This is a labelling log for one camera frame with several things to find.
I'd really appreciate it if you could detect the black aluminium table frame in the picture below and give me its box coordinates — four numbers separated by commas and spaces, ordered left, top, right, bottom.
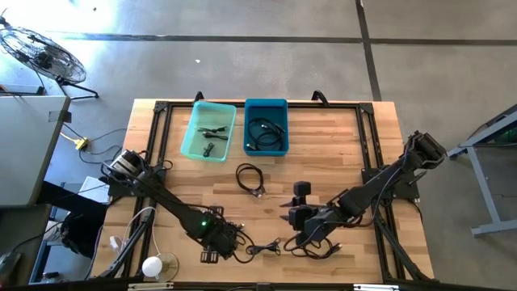
96, 91, 435, 284

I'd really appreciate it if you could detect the grey metal table frame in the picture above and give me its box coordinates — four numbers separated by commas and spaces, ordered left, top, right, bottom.
446, 103, 517, 238

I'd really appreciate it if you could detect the silver metal bracket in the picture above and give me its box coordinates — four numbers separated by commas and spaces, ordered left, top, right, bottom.
353, 283, 400, 291
128, 282, 174, 291

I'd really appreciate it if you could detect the black USB-A cable bundle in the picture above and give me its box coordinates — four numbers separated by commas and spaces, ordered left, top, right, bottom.
245, 237, 283, 257

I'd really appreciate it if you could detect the yellow power plug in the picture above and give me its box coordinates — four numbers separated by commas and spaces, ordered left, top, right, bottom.
60, 133, 90, 151

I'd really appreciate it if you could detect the black wire floor fan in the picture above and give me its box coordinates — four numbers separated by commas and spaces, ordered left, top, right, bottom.
0, 26, 100, 101

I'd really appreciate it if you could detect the black USB cable with ferrite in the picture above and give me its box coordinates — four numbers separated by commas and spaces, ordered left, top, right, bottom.
229, 221, 256, 264

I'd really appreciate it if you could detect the white round bulb lamp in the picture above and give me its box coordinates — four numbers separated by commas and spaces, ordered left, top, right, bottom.
141, 255, 164, 279

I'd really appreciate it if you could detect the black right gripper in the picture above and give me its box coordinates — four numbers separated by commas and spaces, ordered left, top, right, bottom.
280, 180, 330, 246

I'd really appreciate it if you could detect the black USB cable with tie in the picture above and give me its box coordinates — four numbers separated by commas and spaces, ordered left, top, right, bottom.
282, 232, 344, 259

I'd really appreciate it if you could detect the white lamp cable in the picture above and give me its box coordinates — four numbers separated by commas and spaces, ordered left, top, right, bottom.
120, 205, 158, 259

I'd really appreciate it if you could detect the white paper sheet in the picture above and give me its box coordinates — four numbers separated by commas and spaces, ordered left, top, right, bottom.
78, 176, 110, 203

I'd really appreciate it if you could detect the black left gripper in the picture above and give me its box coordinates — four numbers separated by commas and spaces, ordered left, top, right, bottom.
200, 205, 242, 264

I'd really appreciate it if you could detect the translucent teal plastic bin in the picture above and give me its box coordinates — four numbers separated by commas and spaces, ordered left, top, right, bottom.
179, 100, 237, 163

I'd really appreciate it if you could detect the blue plastic bin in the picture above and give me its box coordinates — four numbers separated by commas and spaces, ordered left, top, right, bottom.
243, 98, 290, 158

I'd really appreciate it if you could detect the grey cabinet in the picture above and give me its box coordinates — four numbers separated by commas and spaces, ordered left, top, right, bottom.
0, 95, 72, 208

